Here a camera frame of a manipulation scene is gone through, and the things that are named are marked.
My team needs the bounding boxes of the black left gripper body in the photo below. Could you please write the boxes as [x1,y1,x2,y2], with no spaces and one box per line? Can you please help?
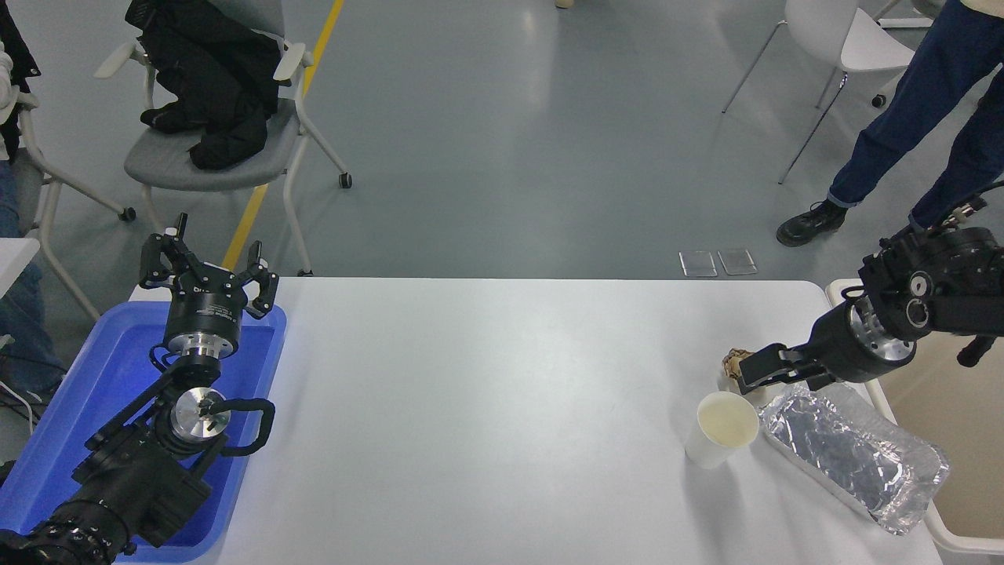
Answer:
[164,272,251,340]

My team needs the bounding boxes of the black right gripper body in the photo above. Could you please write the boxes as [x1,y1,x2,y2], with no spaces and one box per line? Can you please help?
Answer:
[800,303,873,385]

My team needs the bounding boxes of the white paper cup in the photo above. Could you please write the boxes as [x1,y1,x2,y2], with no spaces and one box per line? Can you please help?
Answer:
[684,391,761,470]

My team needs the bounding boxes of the crumpled tan paper ball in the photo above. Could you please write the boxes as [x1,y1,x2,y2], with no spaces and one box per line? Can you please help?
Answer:
[721,348,774,407]

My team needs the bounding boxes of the grey seat wheeled chair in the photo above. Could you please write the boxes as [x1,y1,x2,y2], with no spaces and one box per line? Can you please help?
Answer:
[93,0,354,278]

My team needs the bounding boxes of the silver foil tray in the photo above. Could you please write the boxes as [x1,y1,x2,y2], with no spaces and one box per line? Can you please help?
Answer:
[757,381,952,537]

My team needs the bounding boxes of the blue plastic tray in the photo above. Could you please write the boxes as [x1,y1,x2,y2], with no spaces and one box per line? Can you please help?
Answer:
[0,300,288,563]

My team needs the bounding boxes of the small white side table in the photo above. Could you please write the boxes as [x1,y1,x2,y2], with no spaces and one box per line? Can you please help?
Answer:
[0,238,42,300]

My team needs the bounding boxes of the large pale bin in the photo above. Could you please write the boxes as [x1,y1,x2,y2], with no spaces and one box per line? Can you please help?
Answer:
[825,279,1004,556]

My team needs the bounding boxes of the black jacket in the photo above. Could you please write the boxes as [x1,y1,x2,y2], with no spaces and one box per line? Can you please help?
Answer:
[124,0,282,172]

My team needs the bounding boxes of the standing person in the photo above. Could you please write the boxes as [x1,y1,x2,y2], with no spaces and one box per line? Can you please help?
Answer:
[776,0,1004,249]

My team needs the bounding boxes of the white shell chair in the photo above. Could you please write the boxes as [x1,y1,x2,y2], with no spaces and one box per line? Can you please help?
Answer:
[721,0,919,186]

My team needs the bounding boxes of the white frame wheeled chair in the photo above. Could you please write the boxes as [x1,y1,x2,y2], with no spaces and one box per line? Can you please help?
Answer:
[14,88,137,323]

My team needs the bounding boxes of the white floor cable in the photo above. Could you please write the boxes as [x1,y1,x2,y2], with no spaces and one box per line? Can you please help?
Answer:
[0,381,38,434]

